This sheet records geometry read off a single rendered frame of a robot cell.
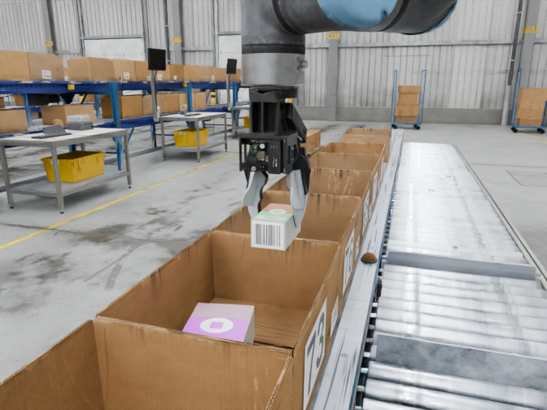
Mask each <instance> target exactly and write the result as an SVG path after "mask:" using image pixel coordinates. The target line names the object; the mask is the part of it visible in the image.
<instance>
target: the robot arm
mask: <svg viewBox="0 0 547 410"><path fill-rule="evenodd" d="M456 5H457V0H240V13H241V47H242V54H241V83H242V85H243V86H251V88H250V89H248V97H249V98H250V132H248V133H243V134H240V135H239V136H238V145H239V171H240V172H241V171H243V170H244V174H245V177H246V180H247V188H246V191H245V193H244V194H243V199H242V205H243V206H248V211H249V214H250V216H251V218H253V217H254V216H255V215H257V214H258V213H259V212H261V205H260V203H261V201H262V199H263V188H264V186H265V185H266V184H267V182H268V179H269V175H268V174H281V173H284V174H289V175H288V176H287V177H286V179H285V181H286V184H287V188H288V189H289V190H290V192H291V195H290V201H291V208H292V210H293V219H294V223H295V227H296V228H298V227H299V226H300V222H301V221H302V219H303V217H304V212H305V208H306V203H307V198H308V192H309V185H310V179H311V164H310V161H309V158H308V156H307V154H306V147H305V146H304V147H301V146H300V143H306V136H307V129H306V127H305V125H304V123H303V121H302V119H301V118H300V115H299V114H298V112H297V110H296V109H295V107H294V105H293V103H292V102H285V101H286V98H298V89H295V86H302V85H303V84H304V68H307V67H308V65H309V62H308V61H306V60H304V55H305V34H310V33H323V32H330V31H351V32H368V33H373V32H383V33H401V34H404V35H419V34H423V33H429V32H431V31H434V30H436V29H437V28H439V27H440V26H441V25H443V24H444V23H445V22H446V21H447V20H448V19H449V17H450V16H451V14H452V13H453V11H454V9H455V7H456ZM243 144H244V162H242V145H243ZM247 145H249V152H248V154H247ZM267 172H268V174H267Z"/></svg>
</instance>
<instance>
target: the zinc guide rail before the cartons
mask: <svg viewBox="0 0 547 410"><path fill-rule="evenodd" d="M403 132H404V129H399V130H398V133H397V136H396V140H395V144H394V147H393V149H392V154H391V157H390V159H389V163H388V166H387V170H386V173H385V176H384V178H383V183H382V186H381V189H380V192H379V196H378V200H377V203H376V205H375V208H374V213H373V215H372V219H371V222H370V227H369V229H368V232H367V234H366V238H365V242H364V246H363V248H362V251H361V256H360V259H359V261H358V265H357V269H356V272H355V275H354V278H353V280H352V285H351V288H350V291H349V294H348V298H347V302H346V304H345V307H344V312H343V315H342V317H341V321H340V323H339V328H338V331H337V334H336V336H335V341H334V344H333V347H332V350H331V353H330V358H329V360H328V363H327V366H326V371H325V373H324V377H323V379H322V384H321V387H320V390H319V393H318V396H317V400H316V403H315V406H314V409H313V410H349V404H350V400H351V396H352V388H353V384H354V380H355V376H356V371H357V364H358V359H359V355H360V350H361V343H362V339H363V334H364V330H365V323H366V318H367V314H368V309H369V305H370V297H371V293H372V289H373V284H374V277H375V273H376V268H377V264H378V262H377V263H375V264H365V263H363V262H361V257H362V256H363V255H364V254H365V253H366V252H371V253H373V254H374V255H375V256H376V258H377V259H379V252H380V247H381V243H382V239H383V231H384V227H385V223H386V219H387V210H388V206H389V202H390V197H391V193H392V186H393V181H394V177H395V173H396V165H397V160H398V156H399V152H400V144H401V140H402V136H403Z"/></svg>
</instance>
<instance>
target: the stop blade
mask: <svg viewBox="0 0 547 410"><path fill-rule="evenodd" d="M375 361H376V362H381V363H385V364H394V365H399V366H404V367H409V368H414V369H422V370H427V371H432V372H437V373H446V374H450V375H455V376H460V377H468V378H474V379H479V380H483V381H488V382H496V383H501V384H506V385H511V386H520V387H525V388H529V389H534V390H542V391H547V359H542V358H536V357H531V356H526V355H516V354H511V353H505V352H500V351H490V350H485V349H479V348H474V347H464V346H459V345H453V344H448V343H443V342H433V341H428V340H422V339H417V338H407V337H402V336H396V335H391V334H381V333H378V334H377V346H376V357H375Z"/></svg>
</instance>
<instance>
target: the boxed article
mask: <svg viewBox="0 0 547 410"><path fill-rule="evenodd" d="M299 232H300V226H299V227H298V228H296V227H295V223H294V219H293V210H292V208H291V205H286V204H276V203H271V204H270V205H268V206H267V207H266V208H264V209H263V210H262V211H261V212H259V213H258V214H257V215H255V216H254V217H253V218H251V247H257V248H265V249H272V250H280V251H284V250H286V249H287V248H288V246H289V245H290V244H291V242H292V241H293V240H294V239H295V237H296V236H297V234H298V233H299Z"/></svg>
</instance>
